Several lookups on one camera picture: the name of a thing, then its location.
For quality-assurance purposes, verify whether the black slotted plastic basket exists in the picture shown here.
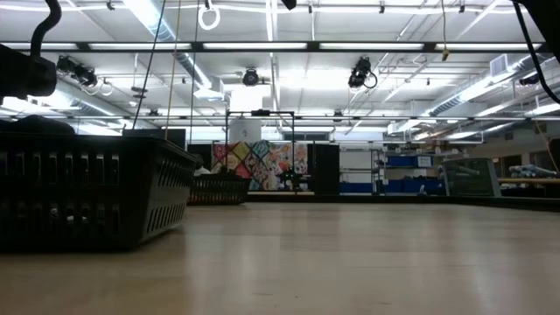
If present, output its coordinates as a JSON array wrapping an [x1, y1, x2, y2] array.
[[0, 133, 203, 254], [187, 173, 253, 207]]

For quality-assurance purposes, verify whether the yellow pole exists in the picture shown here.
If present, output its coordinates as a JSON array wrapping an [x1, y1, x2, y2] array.
[[164, 0, 182, 141]]

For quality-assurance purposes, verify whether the tall black cabinet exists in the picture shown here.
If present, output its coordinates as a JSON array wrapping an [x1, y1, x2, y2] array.
[[186, 143, 214, 170], [307, 143, 341, 196]]

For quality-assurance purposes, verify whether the black monitor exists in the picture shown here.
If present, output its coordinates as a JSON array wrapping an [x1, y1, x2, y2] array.
[[121, 128, 187, 149]]

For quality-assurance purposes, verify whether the shelf with blue bins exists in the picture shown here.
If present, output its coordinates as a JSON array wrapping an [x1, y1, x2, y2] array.
[[339, 152, 447, 195]]

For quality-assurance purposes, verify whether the white ceiling vent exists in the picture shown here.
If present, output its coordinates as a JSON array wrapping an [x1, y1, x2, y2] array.
[[489, 53, 509, 78]]

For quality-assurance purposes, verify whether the grey green glass box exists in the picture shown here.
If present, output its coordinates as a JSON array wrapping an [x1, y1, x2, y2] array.
[[441, 157, 503, 197]]

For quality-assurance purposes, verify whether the grey rolled bundle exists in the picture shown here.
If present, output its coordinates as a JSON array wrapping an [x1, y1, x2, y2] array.
[[508, 164, 559, 179]]

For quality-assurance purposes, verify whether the wooden background table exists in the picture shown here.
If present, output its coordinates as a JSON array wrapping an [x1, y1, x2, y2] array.
[[498, 177, 560, 186]]

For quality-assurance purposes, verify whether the black overhead frame beam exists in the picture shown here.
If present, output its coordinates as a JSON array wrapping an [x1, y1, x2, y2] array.
[[0, 40, 548, 54]]

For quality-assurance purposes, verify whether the white hanging ring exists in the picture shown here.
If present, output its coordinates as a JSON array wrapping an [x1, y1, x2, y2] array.
[[197, 3, 221, 32]]

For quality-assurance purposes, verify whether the black background frame rig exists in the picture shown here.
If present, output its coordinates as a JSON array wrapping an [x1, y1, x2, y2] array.
[[224, 108, 297, 193]]

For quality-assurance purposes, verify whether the colourful patterned wall hanging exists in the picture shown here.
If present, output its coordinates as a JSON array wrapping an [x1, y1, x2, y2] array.
[[212, 139, 309, 192]]

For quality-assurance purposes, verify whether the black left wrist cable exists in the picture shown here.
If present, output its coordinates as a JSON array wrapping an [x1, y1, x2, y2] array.
[[29, 0, 63, 59]]

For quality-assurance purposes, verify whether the black aluminium table frame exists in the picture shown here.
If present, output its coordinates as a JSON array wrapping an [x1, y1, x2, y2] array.
[[244, 191, 560, 214]]

